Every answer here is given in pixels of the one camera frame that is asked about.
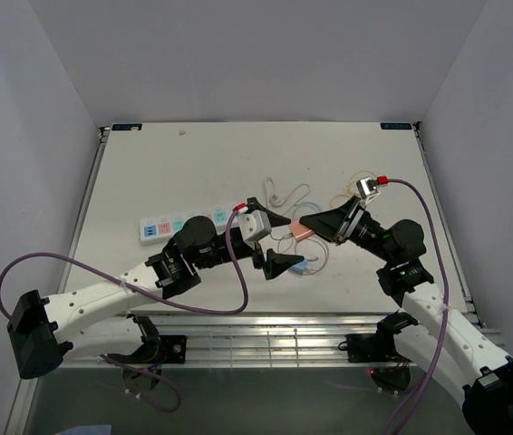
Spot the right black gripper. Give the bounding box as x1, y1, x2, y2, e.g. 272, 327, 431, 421
297, 195, 395, 265

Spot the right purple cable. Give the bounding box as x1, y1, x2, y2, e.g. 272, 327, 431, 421
382, 175, 450, 435

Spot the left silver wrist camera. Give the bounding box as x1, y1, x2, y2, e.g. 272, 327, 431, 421
237, 210, 272, 244

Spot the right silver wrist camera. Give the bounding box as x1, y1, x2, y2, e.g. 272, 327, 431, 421
355, 178, 380, 203

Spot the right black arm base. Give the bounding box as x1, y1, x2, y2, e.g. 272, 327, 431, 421
337, 312, 419, 363

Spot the pink charger cable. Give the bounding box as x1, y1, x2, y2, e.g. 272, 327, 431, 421
270, 230, 330, 276

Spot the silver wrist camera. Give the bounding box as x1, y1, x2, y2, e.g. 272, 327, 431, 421
237, 210, 272, 244
355, 178, 380, 203

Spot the blue corner label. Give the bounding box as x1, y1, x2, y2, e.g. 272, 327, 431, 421
111, 123, 142, 131
380, 122, 413, 131

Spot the yellow thin cable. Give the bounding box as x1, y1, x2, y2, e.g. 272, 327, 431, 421
332, 169, 376, 206

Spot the white colourful power strip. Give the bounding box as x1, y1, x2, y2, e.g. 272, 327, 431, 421
139, 202, 235, 246

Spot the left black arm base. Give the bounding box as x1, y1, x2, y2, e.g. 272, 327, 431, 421
121, 314, 188, 365

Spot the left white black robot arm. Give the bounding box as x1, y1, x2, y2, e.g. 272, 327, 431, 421
4, 198, 304, 380

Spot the pink charger plug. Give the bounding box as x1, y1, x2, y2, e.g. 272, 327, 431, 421
289, 223, 315, 243

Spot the right blue corner label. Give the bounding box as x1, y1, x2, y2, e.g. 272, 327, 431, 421
380, 122, 413, 131

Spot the white power strip cord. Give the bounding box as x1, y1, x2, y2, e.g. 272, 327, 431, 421
263, 176, 310, 216

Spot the left blue corner label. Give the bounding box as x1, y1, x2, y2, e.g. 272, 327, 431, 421
111, 123, 142, 131

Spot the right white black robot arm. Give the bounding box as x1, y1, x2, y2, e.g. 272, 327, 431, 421
299, 198, 513, 434

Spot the blue charger plug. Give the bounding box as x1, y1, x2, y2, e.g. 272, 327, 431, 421
289, 259, 310, 276

